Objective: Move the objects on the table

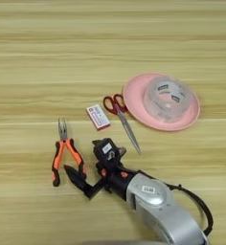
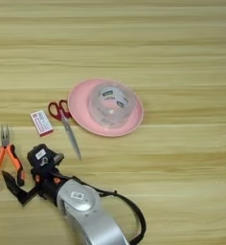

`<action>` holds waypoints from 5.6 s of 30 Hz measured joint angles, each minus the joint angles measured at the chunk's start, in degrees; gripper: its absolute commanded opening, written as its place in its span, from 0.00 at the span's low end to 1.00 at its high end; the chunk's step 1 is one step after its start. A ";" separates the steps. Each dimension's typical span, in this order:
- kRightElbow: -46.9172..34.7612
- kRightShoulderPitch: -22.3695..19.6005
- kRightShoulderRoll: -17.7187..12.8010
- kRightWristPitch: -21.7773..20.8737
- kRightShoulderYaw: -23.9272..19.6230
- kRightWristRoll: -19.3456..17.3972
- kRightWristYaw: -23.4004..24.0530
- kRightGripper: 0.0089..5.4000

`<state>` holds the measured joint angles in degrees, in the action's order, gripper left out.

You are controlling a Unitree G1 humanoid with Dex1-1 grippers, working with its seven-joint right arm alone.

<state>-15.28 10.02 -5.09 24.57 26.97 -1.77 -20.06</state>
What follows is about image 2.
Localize pink round plate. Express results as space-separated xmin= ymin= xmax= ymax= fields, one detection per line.
xmin=67 ymin=78 xmax=145 ymax=138

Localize red-handled scissors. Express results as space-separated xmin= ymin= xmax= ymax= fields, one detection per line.
xmin=47 ymin=99 xmax=82 ymax=162

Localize clear packing tape roll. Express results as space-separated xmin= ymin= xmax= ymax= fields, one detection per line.
xmin=86 ymin=81 xmax=138 ymax=129

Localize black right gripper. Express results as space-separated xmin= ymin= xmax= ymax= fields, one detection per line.
xmin=2 ymin=153 xmax=72 ymax=207

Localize orange-handled needle-nose pliers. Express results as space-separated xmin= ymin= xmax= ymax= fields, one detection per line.
xmin=0 ymin=123 xmax=27 ymax=193

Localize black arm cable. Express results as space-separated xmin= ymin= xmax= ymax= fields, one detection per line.
xmin=74 ymin=179 xmax=147 ymax=245

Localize white and red eraser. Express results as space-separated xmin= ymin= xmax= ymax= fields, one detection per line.
xmin=30 ymin=109 xmax=55 ymax=138

